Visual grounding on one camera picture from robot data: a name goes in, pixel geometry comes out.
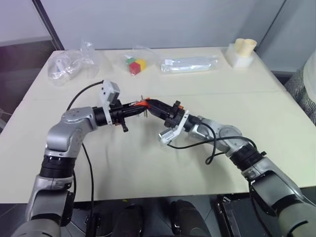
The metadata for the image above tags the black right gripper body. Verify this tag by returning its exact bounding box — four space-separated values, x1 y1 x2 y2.
163 99 190 128

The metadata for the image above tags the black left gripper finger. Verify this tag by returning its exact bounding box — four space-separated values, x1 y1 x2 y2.
124 108 146 117
122 101 147 110

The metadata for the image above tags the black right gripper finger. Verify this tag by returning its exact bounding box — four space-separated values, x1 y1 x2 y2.
148 103 171 121
147 98 176 113

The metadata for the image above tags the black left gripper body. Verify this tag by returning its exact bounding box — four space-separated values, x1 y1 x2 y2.
109 99 129 133

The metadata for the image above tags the orange hex key holder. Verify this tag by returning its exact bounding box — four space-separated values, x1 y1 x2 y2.
134 98 152 110

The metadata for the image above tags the red cube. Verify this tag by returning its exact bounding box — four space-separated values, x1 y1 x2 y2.
129 62 141 75

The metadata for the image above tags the yellow cube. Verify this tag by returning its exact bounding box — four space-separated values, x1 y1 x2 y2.
136 58 147 72

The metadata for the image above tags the long flat clear plastic bag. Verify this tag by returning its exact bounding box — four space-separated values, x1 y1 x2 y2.
159 55 220 75

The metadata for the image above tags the clear bag holding cubes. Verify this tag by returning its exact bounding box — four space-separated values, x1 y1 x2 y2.
111 44 159 75

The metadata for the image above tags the crumpled clear plastic bag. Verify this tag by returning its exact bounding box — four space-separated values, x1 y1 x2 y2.
47 39 104 87

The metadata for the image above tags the white block stand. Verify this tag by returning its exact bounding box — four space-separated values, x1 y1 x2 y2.
225 43 254 69

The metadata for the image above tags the cream clover-shaped cup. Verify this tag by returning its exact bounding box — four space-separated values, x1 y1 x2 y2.
234 38 258 58

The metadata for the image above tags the dark rounded shape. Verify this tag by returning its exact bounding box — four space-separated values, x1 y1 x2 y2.
169 199 206 237
114 204 147 237

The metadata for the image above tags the grey patterned fabric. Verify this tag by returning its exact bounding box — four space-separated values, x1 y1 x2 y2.
283 49 316 124

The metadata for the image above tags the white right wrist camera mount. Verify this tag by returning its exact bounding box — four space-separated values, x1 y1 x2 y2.
158 110 191 147

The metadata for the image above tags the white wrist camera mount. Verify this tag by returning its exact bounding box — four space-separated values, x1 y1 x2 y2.
97 79 121 126
158 110 191 147

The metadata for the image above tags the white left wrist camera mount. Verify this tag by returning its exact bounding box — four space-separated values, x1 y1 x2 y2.
97 79 121 126

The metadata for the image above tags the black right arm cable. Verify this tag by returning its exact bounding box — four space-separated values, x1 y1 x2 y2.
168 119 258 165

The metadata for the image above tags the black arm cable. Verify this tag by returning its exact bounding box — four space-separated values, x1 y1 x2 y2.
66 79 104 210
168 119 258 165

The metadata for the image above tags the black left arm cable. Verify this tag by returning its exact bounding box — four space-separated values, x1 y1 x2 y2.
66 79 104 210

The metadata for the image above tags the dark window frame post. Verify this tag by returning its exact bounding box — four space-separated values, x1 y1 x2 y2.
31 0 66 51

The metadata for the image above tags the black frame under table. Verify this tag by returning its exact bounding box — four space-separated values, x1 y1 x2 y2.
213 194 250 237

